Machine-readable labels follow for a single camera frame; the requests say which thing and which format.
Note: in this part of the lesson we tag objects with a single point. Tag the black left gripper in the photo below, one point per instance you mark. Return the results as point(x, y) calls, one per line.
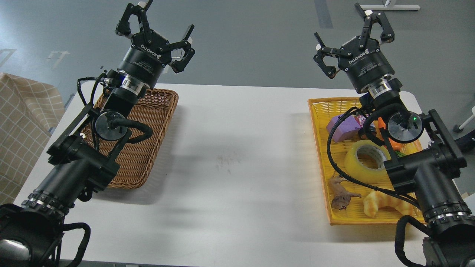
point(146, 55)

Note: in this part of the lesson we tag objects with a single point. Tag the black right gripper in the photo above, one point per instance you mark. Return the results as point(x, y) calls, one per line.
point(365, 63)

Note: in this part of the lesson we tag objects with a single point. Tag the yellow tape roll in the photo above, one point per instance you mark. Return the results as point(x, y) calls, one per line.
point(365, 162)

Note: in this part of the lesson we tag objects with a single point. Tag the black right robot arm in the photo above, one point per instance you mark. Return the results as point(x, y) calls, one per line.
point(424, 157)

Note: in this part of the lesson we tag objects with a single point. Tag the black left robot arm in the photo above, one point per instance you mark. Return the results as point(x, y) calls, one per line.
point(84, 157)

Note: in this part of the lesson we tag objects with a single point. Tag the white stand base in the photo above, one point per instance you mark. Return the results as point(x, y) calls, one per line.
point(389, 5)

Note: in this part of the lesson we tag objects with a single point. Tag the small pink can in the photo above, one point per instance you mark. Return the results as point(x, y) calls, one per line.
point(360, 119)

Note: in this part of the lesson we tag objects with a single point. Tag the purple foam block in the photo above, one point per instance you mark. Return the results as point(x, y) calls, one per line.
point(347, 129)

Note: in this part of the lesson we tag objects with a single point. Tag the orange toy carrot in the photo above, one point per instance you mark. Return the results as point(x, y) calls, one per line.
point(395, 146)

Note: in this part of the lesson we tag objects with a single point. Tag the white chair leg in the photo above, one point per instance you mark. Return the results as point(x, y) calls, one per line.
point(460, 128)

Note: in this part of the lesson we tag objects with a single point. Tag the beige checkered cloth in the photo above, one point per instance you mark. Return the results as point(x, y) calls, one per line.
point(28, 111)

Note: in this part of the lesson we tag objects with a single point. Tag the yellow plastic basket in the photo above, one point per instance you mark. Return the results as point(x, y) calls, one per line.
point(322, 112)

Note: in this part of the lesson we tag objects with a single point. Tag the brown toy lion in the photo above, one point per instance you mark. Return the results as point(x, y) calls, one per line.
point(342, 197)

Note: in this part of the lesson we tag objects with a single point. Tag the toy croissant bread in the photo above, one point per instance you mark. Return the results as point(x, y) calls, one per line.
point(377, 199)

